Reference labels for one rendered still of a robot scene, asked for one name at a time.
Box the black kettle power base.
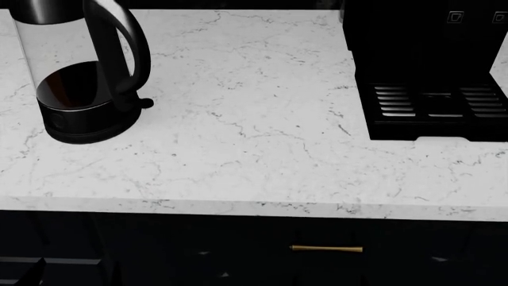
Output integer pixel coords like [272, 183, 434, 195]
[43, 106, 141, 145]

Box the dark cabinet drawer front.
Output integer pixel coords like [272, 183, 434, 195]
[0, 209, 508, 286]

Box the black drip tray grate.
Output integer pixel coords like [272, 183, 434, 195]
[372, 83, 508, 119]

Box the black coffee machine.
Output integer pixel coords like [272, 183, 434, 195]
[341, 0, 508, 143]

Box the brass drawer handle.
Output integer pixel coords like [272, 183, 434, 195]
[289, 244, 364, 253]

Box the glass electric kettle black handle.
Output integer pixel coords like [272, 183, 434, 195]
[7, 0, 155, 121]

